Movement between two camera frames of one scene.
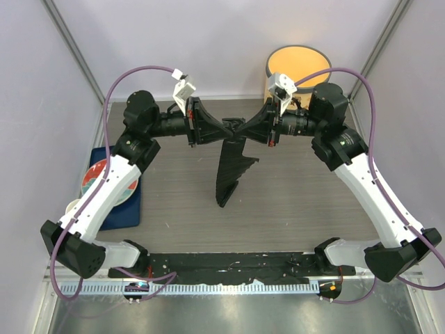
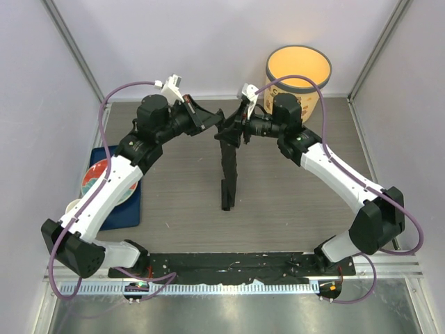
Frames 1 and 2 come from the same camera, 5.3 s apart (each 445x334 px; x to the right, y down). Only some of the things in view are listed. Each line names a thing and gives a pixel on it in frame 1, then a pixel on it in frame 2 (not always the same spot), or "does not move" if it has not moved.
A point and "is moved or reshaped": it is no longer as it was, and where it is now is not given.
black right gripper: x=263 y=126 to x=237 y=124
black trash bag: x=233 y=164 is moved or reshaped
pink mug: x=71 y=204 does not move
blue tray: x=126 y=215 does not move
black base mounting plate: x=222 y=266 does not move
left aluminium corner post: x=76 y=49 does not move
